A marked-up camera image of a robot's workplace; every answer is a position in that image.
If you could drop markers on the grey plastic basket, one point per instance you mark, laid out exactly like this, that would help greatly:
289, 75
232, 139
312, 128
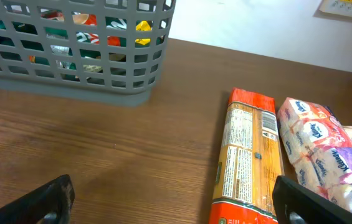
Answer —
128, 96

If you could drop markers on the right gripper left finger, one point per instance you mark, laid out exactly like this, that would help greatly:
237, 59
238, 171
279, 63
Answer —
49, 203

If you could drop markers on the tissue multipack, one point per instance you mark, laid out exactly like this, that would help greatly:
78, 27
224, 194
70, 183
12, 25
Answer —
319, 149

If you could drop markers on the green coffee sachet bag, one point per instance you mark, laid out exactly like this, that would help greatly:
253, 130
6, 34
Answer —
79, 45

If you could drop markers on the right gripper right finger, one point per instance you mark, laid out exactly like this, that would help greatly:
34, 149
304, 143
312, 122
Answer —
294, 203

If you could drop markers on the orange spaghetti packet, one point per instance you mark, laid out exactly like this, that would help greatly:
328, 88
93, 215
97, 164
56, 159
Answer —
249, 161

